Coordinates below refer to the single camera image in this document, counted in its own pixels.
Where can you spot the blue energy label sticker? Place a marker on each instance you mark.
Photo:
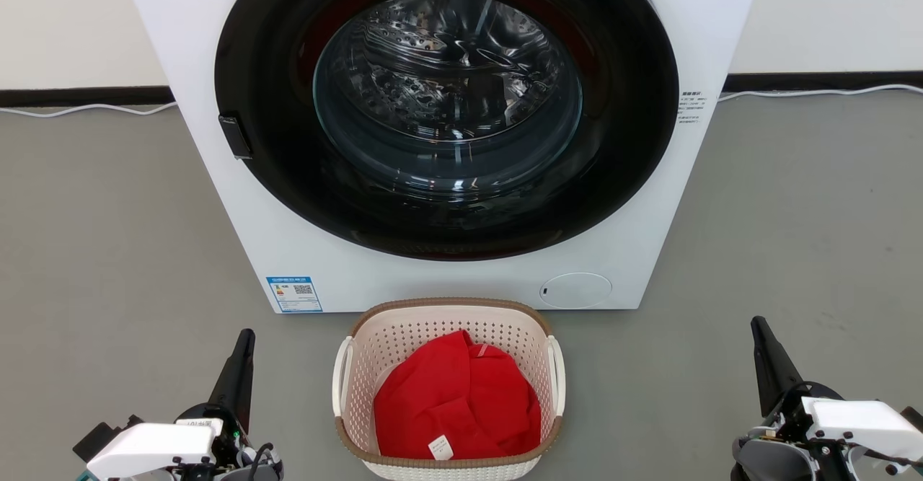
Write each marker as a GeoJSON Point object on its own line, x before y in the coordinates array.
{"type": "Point", "coordinates": [294, 294]}

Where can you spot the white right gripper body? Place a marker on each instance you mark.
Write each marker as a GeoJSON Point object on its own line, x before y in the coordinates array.
{"type": "Point", "coordinates": [858, 423]}

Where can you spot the beige perforated laundry basket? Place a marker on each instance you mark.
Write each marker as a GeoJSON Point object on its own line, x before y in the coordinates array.
{"type": "Point", "coordinates": [404, 329]}

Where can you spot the small printed text sticker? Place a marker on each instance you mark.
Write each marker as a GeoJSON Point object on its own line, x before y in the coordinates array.
{"type": "Point", "coordinates": [693, 107]}

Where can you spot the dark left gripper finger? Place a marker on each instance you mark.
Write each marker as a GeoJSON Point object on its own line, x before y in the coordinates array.
{"type": "Point", "coordinates": [236, 380]}

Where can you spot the round white filter cover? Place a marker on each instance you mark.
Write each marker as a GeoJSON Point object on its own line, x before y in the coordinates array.
{"type": "Point", "coordinates": [575, 290]}

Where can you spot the steel washer drum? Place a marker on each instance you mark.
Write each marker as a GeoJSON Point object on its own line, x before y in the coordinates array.
{"type": "Point", "coordinates": [447, 91]}

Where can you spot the white garment care label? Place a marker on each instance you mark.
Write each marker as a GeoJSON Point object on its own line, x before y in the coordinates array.
{"type": "Point", "coordinates": [440, 447]}

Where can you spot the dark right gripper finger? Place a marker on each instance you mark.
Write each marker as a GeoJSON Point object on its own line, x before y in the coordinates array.
{"type": "Point", "coordinates": [773, 369]}

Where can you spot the red garment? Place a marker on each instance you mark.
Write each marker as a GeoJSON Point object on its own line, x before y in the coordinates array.
{"type": "Point", "coordinates": [454, 402]}

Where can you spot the black round washer door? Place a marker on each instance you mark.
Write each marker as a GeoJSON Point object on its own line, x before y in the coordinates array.
{"type": "Point", "coordinates": [274, 142]}

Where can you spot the pink garment neck loop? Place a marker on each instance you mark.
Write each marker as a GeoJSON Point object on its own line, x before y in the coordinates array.
{"type": "Point", "coordinates": [482, 350]}

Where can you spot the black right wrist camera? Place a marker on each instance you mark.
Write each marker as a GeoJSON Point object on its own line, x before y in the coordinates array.
{"type": "Point", "coordinates": [916, 417]}

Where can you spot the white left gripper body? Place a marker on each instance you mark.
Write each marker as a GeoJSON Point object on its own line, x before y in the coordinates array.
{"type": "Point", "coordinates": [155, 446]}

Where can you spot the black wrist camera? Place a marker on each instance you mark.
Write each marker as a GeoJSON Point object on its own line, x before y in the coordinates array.
{"type": "Point", "coordinates": [104, 438]}
{"type": "Point", "coordinates": [916, 417]}

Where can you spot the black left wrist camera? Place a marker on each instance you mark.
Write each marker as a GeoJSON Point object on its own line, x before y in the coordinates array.
{"type": "Point", "coordinates": [104, 438]}

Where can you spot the white front-load washing machine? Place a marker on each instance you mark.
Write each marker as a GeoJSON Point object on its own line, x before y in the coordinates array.
{"type": "Point", "coordinates": [216, 214]}

